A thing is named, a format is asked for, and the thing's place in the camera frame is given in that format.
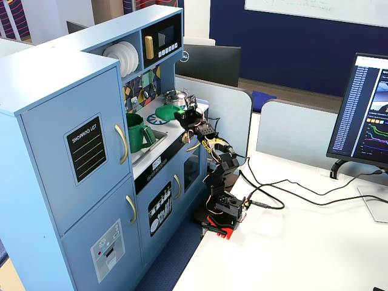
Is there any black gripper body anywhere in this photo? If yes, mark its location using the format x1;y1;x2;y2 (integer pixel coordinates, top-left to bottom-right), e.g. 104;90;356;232
182;107;210;130

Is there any green plastic plate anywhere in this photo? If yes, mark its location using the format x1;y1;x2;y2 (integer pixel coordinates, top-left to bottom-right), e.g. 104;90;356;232
155;104;186;122

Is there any red robot base clamp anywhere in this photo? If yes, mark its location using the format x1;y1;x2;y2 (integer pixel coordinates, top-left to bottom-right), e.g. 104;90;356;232
206;213;236;241

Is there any steel pot lid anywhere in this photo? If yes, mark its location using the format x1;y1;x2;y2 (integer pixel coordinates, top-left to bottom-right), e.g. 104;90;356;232
164;89;187;99

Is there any steel toy pot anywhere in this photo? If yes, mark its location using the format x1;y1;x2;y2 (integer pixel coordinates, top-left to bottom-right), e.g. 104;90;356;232
164;94;188;108

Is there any grey toy sink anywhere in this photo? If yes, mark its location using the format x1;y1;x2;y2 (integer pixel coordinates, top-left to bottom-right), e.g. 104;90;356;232
131;128;169;168

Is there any blue oven door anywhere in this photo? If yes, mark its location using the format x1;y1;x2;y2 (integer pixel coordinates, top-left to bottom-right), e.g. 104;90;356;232
181;141;210;201

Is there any grey desk partition panel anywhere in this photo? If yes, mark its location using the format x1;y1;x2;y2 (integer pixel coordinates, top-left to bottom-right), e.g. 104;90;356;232
255;98;343;159
175;75;254;189

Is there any black Dell monitor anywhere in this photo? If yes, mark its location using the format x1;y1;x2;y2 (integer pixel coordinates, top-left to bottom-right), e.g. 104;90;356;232
175;44;243;89

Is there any green plastic jug container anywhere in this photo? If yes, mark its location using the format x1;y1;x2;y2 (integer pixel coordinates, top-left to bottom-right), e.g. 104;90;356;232
125;113;158;154

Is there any white toy plate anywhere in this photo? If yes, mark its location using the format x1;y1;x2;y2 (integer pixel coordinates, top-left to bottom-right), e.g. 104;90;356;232
121;42;136;75
127;41;141;73
102;44;130;76

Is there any blue office chair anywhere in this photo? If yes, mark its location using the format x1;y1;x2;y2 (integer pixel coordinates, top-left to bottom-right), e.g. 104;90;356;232
251;89;278;113

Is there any black toy microwave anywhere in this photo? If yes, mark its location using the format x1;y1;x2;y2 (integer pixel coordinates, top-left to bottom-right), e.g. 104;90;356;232
141;14;183;70

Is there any black base board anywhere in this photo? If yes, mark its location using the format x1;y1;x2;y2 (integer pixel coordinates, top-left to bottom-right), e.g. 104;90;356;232
190;204;219;227

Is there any blue dishwasher door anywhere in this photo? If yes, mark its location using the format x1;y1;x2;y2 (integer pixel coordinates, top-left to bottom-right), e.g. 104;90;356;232
135;165;184;265

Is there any black monitor back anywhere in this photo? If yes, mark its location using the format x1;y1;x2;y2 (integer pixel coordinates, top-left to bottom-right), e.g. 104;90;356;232
66;20;89;35

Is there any fridge door with shopping list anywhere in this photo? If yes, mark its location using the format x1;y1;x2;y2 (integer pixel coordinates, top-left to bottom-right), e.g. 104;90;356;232
19;66;135;237

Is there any blue wooden toy kitchen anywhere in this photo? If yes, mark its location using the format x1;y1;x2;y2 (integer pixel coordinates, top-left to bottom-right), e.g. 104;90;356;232
0;5;210;291

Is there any white whiteboard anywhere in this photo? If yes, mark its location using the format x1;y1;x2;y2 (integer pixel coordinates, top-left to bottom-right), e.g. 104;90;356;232
244;0;388;28

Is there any black monitor stand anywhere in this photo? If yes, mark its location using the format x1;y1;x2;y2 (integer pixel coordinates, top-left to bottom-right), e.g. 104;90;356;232
329;158;350;180

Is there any fridge door with ice dispenser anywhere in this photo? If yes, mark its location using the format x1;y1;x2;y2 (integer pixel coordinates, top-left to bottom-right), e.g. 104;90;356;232
60;176;144;284

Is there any black monitor with graphs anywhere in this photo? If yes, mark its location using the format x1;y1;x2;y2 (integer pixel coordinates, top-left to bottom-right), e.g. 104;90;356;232
326;52;388;169

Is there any clear acrylic plate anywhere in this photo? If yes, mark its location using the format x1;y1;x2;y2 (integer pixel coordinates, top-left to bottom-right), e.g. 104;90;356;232
356;184;388;225

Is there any gold dishwasher door handle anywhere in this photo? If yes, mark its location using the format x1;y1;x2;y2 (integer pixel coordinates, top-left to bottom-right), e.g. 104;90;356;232
173;173;183;200

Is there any gold fridge door handle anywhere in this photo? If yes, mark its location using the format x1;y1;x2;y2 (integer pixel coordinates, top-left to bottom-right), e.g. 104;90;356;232
114;124;129;166
125;194;138;226

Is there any gold microwave door handle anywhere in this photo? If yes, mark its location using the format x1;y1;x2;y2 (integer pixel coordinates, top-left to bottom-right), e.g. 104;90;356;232
144;35;154;61

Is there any thin black cable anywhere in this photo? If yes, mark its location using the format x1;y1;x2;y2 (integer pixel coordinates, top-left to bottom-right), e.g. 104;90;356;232
208;116;286;210

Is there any black desk cable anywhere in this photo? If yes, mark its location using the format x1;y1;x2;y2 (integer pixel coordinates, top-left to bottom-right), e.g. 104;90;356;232
246;180;388;206
309;169;388;198

